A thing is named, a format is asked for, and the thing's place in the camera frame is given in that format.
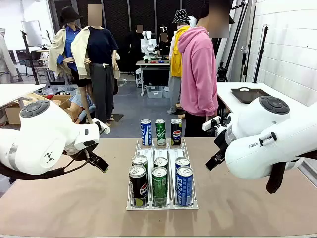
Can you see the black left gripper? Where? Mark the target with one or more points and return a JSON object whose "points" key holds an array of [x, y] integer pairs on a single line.
{"points": [[92, 152]]}

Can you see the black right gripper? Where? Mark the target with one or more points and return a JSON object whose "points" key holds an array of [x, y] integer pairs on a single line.
{"points": [[223, 142]]}

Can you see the green Chilsung cider can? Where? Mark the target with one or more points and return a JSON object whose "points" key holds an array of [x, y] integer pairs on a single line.
{"points": [[160, 134], [161, 161], [159, 191]]}

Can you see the dark brown serving tray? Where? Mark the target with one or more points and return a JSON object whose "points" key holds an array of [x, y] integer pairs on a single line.
{"points": [[247, 96]]}

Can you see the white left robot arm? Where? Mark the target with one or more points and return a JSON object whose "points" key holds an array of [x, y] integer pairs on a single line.
{"points": [[44, 138]]}

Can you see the pink-sleeved right forearm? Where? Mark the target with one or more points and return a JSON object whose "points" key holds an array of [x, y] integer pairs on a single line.
{"points": [[211, 101]]}

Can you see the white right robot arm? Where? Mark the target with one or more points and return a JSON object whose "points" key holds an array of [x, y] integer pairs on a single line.
{"points": [[260, 158]]}

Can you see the person in pink hoodie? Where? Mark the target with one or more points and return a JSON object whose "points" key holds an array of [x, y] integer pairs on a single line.
{"points": [[198, 74]]}

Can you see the person in black clothes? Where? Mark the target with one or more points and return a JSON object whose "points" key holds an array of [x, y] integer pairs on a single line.
{"points": [[135, 47]]}

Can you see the person's right hand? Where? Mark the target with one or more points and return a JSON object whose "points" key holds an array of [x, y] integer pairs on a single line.
{"points": [[211, 118]]}

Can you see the blue Pocari Sweat can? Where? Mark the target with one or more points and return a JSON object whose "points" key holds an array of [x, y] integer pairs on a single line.
{"points": [[184, 188], [182, 161], [145, 134]]}

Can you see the white can dispenser rack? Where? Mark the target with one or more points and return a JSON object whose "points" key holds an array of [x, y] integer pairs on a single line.
{"points": [[138, 208]]}

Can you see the mannequin in light blue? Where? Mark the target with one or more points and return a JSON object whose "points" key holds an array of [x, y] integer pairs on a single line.
{"points": [[81, 106]]}

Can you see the large white folding table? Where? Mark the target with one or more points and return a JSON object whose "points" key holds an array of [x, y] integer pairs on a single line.
{"points": [[224, 90]]}

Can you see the grey plastic bin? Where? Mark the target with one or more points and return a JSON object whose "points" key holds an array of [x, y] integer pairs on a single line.
{"points": [[154, 93]]}

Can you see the brown cardboard box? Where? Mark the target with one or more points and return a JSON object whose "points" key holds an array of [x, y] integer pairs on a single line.
{"points": [[13, 115]]}

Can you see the mannequin yellow hoodie bucket hat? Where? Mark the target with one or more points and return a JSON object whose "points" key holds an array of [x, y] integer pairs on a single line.
{"points": [[177, 57]]}

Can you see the white table with white leg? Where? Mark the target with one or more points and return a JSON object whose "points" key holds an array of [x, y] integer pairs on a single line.
{"points": [[17, 91]]}

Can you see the black light stand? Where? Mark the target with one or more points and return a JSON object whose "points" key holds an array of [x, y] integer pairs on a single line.
{"points": [[260, 54]]}

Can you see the grey workshop table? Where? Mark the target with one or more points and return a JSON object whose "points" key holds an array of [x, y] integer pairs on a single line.
{"points": [[153, 64]]}

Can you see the mannequin navy top cream jacket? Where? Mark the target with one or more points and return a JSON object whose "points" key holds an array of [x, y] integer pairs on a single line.
{"points": [[99, 49]]}

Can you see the black leaning stand poles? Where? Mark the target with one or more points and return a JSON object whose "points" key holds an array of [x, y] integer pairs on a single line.
{"points": [[239, 37]]}

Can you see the small white background robot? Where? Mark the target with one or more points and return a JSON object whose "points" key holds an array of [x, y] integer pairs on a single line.
{"points": [[148, 42]]}

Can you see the thin black tripod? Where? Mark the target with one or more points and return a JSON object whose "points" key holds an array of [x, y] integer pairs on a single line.
{"points": [[29, 54]]}

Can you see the mannequin black hat blue shirt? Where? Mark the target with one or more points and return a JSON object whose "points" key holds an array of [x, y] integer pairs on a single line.
{"points": [[67, 37]]}

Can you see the grey hanging garment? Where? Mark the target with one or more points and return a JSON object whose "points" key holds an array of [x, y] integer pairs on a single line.
{"points": [[5, 57]]}

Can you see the white board panel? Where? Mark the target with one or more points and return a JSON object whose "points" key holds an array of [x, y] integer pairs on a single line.
{"points": [[32, 32]]}

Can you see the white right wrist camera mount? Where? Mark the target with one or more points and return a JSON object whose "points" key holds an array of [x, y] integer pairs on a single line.
{"points": [[210, 124]]}

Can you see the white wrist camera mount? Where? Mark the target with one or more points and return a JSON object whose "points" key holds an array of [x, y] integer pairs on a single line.
{"points": [[102, 127], [210, 124]]}

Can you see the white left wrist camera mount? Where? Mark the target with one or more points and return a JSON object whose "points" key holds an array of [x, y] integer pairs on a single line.
{"points": [[102, 127]]}

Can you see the black tripod with camera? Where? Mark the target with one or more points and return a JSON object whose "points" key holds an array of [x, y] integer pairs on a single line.
{"points": [[222, 73]]}

